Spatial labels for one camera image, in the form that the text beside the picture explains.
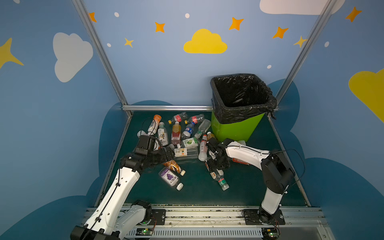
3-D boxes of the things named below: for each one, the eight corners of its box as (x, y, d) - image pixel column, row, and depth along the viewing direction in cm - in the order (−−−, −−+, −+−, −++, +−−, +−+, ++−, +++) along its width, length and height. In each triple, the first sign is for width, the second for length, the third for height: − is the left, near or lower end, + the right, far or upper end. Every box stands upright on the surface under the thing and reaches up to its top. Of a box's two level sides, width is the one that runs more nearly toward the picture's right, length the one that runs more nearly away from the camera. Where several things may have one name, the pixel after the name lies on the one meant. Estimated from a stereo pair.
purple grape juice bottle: (156, 175, 90) (155, 173, 87) (163, 166, 93) (162, 164, 91) (179, 192, 84) (179, 190, 81) (186, 182, 87) (186, 180, 85)
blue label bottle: (179, 138, 105) (179, 136, 103) (189, 122, 114) (189, 120, 112) (187, 141, 103) (187, 139, 102) (196, 125, 113) (196, 123, 111)
